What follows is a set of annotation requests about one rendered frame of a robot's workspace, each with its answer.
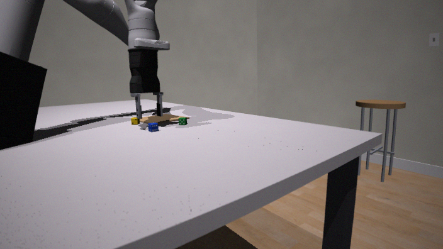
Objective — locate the green die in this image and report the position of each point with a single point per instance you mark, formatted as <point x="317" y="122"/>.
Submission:
<point x="182" y="121"/>

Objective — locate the tan flat mat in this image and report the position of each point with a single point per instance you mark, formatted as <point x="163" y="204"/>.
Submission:
<point x="161" y="119"/>

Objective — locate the blue die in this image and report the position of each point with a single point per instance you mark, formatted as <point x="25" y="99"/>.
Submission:
<point x="153" y="127"/>

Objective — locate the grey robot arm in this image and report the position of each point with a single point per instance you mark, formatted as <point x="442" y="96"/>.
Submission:
<point x="19" y="20"/>

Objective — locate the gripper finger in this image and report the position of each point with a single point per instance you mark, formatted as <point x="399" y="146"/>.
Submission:
<point x="159" y="103"/>
<point x="138" y="106"/>

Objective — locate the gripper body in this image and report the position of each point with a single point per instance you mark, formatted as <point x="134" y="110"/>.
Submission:
<point x="143" y="60"/>

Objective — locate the yellow die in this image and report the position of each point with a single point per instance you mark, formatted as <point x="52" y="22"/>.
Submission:
<point x="135" y="121"/>

